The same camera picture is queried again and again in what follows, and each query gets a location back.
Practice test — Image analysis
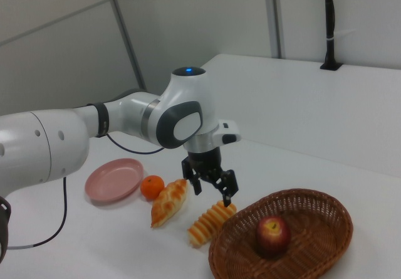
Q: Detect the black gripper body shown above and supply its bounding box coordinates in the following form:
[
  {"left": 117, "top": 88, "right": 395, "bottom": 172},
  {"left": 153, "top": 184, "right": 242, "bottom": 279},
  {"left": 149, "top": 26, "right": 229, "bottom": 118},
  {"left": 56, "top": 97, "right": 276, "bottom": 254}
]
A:
[{"left": 187, "top": 147, "right": 224, "bottom": 180}]

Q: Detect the braided toy bread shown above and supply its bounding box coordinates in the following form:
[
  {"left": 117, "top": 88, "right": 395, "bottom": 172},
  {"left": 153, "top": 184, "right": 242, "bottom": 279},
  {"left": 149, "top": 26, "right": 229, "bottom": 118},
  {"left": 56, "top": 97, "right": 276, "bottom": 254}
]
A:
[{"left": 150, "top": 178, "right": 190, "bottom": 229}]

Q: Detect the ridged striped toy bread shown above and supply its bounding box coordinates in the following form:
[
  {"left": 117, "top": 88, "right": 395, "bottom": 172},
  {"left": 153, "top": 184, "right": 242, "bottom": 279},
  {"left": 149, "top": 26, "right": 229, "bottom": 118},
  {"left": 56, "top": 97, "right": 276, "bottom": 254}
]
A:
[{"left": 187, "top": 199, "right": 238, "bottom": 248}]

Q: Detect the orange toy mandarin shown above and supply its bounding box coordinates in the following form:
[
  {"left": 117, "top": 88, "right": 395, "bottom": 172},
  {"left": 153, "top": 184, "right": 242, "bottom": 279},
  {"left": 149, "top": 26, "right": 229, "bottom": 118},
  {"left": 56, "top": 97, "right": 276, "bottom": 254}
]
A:
[{"left": 140, "top": 174, "right": 165, "bottom": 201}]

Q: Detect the red toy apple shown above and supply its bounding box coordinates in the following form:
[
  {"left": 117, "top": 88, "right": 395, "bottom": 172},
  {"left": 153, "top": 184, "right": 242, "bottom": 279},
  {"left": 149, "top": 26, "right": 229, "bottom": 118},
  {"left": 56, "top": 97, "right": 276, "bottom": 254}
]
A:
[{"left": 255, "top": 215, "right": 291, "bottom": 255}]

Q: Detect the pink plate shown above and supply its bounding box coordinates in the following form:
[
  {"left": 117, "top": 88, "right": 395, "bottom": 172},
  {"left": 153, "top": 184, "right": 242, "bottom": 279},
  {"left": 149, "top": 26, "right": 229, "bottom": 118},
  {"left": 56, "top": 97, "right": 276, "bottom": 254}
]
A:
[{"left": 84, "top": 158, "right": 145, "bottom": 203}]

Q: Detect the brown woven basket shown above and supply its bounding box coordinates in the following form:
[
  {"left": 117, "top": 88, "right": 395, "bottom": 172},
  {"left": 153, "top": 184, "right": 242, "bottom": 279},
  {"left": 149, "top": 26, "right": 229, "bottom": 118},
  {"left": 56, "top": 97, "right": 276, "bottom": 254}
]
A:
[{"left": 208, "top": 188, "right": 354, "bottom": 279}]

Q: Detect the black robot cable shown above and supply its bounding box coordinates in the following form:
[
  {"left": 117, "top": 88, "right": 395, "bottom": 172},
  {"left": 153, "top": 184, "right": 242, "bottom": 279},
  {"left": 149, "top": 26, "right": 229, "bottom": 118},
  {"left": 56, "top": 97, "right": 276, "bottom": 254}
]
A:
[{"left": 6, "top": 133, "right": 165, "bottom": 249}]

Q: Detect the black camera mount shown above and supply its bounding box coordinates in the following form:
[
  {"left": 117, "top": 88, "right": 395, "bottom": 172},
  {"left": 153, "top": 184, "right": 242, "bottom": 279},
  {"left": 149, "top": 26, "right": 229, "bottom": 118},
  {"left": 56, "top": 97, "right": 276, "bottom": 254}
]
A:
[{"left": 319, "top": 0, "right": 343, "bottom": 71}]

